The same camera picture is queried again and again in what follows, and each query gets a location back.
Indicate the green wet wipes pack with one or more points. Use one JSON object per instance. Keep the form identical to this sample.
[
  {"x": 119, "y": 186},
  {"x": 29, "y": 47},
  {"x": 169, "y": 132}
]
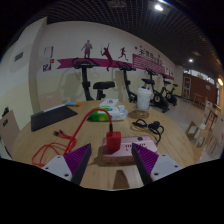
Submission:
[{"x": 100, "y": 116}]

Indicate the white tissue pack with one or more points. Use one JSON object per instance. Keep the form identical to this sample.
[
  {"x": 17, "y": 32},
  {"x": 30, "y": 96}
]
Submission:
[{"x": 109, "y": 102}]

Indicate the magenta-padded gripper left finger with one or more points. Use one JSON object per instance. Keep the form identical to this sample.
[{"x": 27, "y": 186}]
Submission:
[{"x": 61, "y": 166}]

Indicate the ceiling lights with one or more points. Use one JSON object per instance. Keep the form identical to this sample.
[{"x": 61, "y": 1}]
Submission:
[{"x": 159, "y": 7}]

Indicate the red charger block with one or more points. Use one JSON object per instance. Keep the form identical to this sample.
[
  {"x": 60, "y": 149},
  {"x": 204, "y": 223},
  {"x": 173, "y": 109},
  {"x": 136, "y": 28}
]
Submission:
[{"x": 113, "y": 141}]

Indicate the black flat tablet case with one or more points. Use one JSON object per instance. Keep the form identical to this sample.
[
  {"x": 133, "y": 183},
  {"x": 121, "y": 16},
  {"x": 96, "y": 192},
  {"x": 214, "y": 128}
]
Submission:
[{"x": 50, "y": 118}]

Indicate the white wall poster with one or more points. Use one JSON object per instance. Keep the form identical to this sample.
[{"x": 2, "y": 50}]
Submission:
[{"x": 48, "y": 52}]

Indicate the dark wall sign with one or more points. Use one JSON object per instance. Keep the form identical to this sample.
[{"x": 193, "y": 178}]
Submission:
[{"x": 19, "y": 56}]

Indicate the purple wall poster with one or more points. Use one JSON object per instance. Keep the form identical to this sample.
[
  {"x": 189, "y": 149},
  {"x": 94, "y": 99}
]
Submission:
[{"x": 47, "y": 67}]

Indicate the round brown coaster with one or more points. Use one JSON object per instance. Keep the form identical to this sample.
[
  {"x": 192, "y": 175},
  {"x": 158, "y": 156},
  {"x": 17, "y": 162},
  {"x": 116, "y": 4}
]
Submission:
[{"x": 138, "y": 114}]

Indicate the pink power strip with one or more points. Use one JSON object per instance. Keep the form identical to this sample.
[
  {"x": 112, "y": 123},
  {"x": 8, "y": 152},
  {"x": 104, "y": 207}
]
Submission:
[{"x": 126, "y": 148}]

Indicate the orange and blue marker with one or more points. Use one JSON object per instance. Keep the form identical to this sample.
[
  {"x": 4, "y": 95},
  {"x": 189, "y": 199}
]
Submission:
[{"x": 73, "y": 104}]

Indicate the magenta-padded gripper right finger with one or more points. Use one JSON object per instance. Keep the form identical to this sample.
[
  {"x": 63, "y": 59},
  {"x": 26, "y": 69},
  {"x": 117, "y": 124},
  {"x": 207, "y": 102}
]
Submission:
[{"x": 161, "y": 166}]

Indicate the black exercise bikes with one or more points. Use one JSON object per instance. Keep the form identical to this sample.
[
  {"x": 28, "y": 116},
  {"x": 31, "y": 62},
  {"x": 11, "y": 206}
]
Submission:
[{"x": 86, "y": 80}]

